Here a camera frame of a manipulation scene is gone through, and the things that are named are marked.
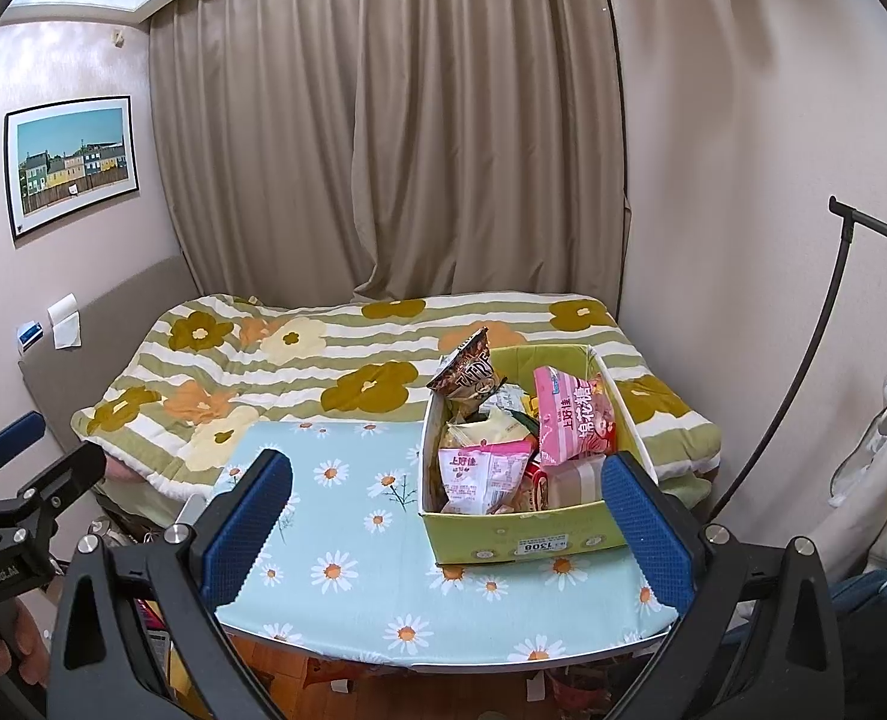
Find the blue white wall switch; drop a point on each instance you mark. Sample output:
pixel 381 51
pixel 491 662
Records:
pixel 29 336

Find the person's left hand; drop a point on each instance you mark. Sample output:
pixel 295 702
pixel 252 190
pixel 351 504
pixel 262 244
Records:
pixel 27 645

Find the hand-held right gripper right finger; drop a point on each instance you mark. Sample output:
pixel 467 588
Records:
pixel 645 540

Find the large pink snack packet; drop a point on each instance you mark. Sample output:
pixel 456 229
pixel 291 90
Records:
pixel 571 420

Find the dark silver snack packet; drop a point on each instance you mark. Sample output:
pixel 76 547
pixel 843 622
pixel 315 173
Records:
pixel 473 379

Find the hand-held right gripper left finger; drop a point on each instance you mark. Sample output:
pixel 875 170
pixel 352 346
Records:
pixel 252 532

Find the beige curtain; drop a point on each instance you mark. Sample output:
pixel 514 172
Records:
pixel 383 127

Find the blue denim cloth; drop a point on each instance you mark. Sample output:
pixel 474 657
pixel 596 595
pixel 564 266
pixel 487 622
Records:
pixel 878 596

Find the green cardboard box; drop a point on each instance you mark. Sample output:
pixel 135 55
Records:
pixel 488 540

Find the grey headboard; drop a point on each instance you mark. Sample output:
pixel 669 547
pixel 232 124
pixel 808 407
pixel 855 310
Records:
pixel 113 315

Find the framed houses wall picture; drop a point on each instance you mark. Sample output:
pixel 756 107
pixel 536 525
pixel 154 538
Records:
pixel 72 165

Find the pink white snack packet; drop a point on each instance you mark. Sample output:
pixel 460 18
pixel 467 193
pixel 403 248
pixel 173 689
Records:
pixel 481 476

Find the striped floral blanket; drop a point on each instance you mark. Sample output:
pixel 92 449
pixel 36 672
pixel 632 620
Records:
pixel 323 360

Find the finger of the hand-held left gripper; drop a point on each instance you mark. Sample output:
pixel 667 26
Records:
pixel 16 431
pixel 72 474

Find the pale yellow snack packet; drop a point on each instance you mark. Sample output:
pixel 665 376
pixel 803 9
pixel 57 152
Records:
pixel 488 433

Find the white paper on wall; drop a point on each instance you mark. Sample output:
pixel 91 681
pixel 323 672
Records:
pixel 65 322

